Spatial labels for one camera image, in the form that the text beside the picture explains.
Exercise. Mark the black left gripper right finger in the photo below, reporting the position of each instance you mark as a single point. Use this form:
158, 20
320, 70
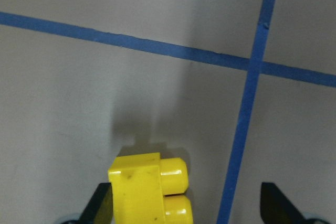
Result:
276, 207

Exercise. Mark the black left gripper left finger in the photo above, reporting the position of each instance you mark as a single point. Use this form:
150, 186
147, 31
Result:
99, 209

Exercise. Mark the yellow toy block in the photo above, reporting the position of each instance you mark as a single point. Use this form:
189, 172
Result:
149, 189

